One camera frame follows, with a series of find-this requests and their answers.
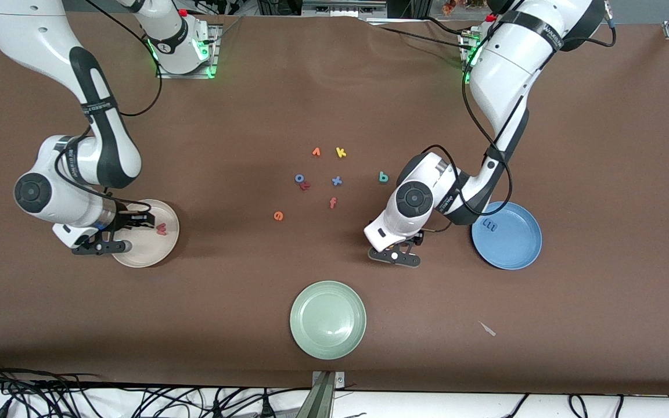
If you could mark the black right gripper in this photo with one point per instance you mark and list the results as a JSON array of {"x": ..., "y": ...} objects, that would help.
[{"x": 123, "y": 221}]

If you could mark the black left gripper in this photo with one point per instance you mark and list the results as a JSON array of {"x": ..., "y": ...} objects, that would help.
[{"x": 418, "y": 240}]

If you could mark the pink foam letter w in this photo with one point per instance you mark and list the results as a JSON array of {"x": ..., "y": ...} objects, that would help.
[{"x": 161, "y": 230}]

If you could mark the blue foam letter m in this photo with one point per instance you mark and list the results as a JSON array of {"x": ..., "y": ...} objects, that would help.
[{"x": 490, "y": 225}]

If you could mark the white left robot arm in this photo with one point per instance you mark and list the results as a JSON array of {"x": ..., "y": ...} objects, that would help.
[{"x": 509, "y": 64}]

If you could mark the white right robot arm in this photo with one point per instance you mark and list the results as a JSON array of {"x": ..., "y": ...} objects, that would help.
[{"x": 27, "y": 35}]

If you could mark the beige round plate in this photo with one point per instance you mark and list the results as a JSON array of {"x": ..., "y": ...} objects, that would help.
[{"x": 148, "y": 249}]

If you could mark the blue round plate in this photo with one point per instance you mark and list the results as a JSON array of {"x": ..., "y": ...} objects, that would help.
[{"x": 514, "y": 244}]

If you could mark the small white paper scrap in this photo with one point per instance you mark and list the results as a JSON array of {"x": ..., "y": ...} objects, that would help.
[{"x": 487, "y": 328}]

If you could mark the pale green round plate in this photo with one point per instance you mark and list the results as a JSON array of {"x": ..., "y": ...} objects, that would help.
[{"x": 328, "y": 320}]

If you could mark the brown table cover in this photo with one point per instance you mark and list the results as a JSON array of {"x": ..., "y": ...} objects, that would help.
[{"x": 253, "y": 116}]

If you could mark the orange brown clutter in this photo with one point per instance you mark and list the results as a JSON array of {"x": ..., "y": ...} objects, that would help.
[{"x": 449, "y": 6}]

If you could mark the grey metal camera post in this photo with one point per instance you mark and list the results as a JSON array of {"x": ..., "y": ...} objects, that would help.
[{"x": 326, "y": 400}]

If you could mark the aluminium frame beam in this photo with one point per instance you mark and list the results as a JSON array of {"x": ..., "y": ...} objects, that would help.
[{"x": 340, "y": 8}]

